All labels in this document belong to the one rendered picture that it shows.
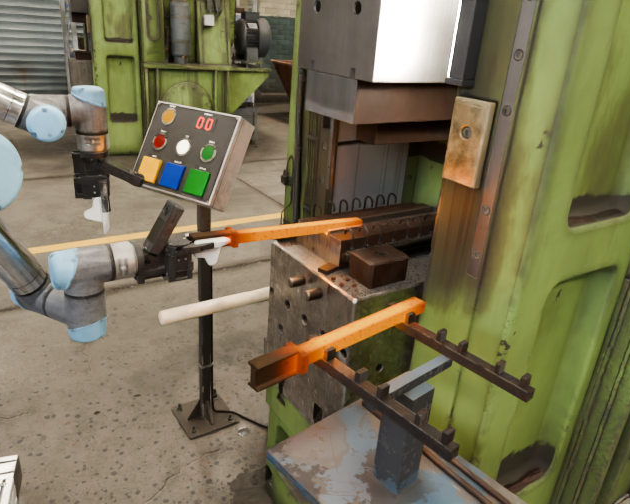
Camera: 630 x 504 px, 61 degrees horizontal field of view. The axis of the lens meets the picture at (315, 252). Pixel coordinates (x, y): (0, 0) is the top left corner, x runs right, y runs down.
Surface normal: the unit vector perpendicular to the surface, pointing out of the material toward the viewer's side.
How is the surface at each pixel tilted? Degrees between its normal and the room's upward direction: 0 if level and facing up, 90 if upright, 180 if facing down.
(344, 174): 90
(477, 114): 90
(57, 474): 0
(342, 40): 90
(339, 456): 0
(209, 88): 90
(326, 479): 0
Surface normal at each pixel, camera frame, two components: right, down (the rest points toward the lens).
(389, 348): 0.55, 0.37
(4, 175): 0.94, 0.12
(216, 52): 0.44, 0.20
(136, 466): 0.07, -0.91
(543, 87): -0.83, 0.16
